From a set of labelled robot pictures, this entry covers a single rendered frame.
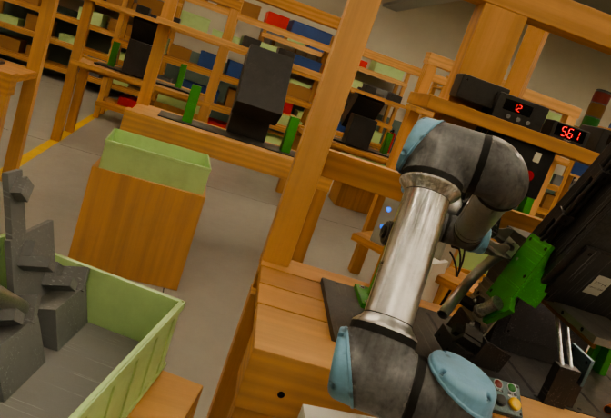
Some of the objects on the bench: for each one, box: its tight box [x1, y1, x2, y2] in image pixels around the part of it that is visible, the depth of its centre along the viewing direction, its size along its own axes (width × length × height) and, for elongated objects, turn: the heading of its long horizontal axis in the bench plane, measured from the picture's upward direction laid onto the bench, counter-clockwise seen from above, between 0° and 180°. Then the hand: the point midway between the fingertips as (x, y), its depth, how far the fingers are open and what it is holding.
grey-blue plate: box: [564, 343, 595, 408], centre depth 144 cm, size 10×2×14 cm, turn 125°
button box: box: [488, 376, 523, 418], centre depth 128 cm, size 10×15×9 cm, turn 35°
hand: (505, 251), depth 152 cm, fingers closed on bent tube, 3 cm apart
